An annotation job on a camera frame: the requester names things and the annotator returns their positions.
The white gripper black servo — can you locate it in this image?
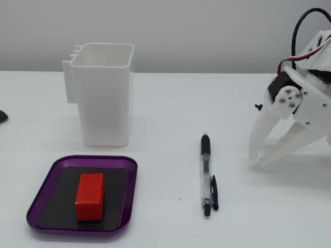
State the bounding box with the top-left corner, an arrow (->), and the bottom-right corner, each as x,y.
249,65 -> 331,169

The purple metal tray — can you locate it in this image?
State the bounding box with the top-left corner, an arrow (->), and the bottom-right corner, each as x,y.
26,154 -> 138,235

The white plastic pen holder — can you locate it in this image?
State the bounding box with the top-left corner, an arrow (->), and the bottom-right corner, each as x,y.
61,42 -> 136,147

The black mat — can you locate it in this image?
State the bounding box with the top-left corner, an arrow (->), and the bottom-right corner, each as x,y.
38,166 -> 129,230

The red perforated block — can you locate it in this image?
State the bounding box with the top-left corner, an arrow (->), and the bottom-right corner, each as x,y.
74,173 -> 104,222

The black clear retractable pen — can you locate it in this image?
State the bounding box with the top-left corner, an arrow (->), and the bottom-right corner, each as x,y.
200,133 -> 219,217

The black cable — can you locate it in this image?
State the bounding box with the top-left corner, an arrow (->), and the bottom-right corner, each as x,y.
291,8 -> 331,71

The red white black servo wire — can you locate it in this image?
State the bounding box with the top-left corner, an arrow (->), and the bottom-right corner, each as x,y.
277,37 -> 331,76

